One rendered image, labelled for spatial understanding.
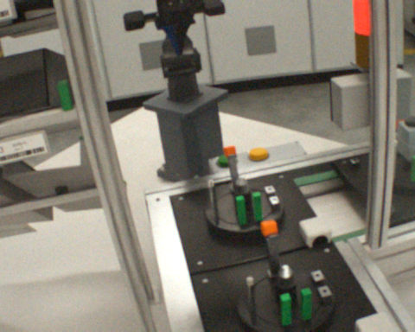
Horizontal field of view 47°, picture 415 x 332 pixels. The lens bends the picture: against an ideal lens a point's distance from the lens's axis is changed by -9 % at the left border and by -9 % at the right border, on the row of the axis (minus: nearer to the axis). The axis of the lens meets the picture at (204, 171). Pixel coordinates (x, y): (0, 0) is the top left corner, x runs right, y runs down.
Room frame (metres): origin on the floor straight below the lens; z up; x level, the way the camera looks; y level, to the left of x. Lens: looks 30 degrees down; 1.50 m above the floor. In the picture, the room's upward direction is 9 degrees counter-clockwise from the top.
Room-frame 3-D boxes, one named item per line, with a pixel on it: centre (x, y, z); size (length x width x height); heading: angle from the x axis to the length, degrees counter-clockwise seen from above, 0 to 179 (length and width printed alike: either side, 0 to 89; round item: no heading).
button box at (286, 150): (0.97, -0.12, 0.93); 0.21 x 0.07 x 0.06; 96
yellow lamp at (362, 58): (0.65, -0.26, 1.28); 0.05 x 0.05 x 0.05
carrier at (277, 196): (0.75, -0.06, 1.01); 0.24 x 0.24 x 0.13; 6
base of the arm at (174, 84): (1.13, 0.02, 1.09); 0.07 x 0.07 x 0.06; 44
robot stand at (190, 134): (1.13, 0.02, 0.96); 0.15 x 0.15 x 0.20; 44
